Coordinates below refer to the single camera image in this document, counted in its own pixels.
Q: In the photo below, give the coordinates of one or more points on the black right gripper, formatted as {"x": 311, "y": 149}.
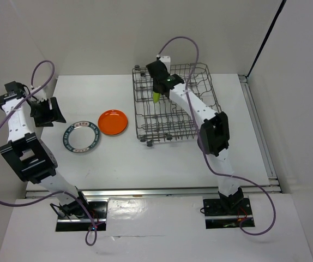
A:
{"x": 154, "y": 88}

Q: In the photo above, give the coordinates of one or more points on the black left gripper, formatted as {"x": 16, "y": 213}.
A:
{"x": 51, "y": 114}

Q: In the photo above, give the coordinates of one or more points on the lime green plate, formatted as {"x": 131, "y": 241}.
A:
{"x": 156, "y": 97}

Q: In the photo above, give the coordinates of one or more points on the green patterned white plate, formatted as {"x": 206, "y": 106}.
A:
{"x": 81, "y": 137}

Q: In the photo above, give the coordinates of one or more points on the orange plate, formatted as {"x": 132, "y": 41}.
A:
{"x": 112, "y": 122}

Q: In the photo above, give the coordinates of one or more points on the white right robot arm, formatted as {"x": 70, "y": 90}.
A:
{"x": 213, "y": 130}

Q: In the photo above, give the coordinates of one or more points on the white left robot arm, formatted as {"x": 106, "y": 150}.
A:
{"x": 27, "y": 155}

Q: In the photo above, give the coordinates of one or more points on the black corner pole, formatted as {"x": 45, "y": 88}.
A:
{"x": 267, "y": 35}

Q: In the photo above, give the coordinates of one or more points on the grey wire dish rack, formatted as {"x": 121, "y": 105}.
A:
{"x": 165, "y": 121}

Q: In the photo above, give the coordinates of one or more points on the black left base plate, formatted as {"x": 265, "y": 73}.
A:
{"x": 97, "y": 210}

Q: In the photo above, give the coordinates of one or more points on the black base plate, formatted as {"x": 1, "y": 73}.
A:
{"x": 216, "y": 217}
{"x": 97, "y": 210}

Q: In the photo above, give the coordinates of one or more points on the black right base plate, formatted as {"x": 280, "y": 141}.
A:
{"x": 216, "y": 217}

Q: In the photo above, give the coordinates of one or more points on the aluminium right side rail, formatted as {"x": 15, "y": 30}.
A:
{"x": 274, "y": 184}

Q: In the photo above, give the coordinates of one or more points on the aluminium rail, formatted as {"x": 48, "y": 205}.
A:
{"x": 154, "y": 192}
{"x": 274, "y": 184}

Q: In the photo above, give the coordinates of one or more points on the aluminium front rail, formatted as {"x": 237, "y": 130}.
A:
{"x": 154, "y": 192}

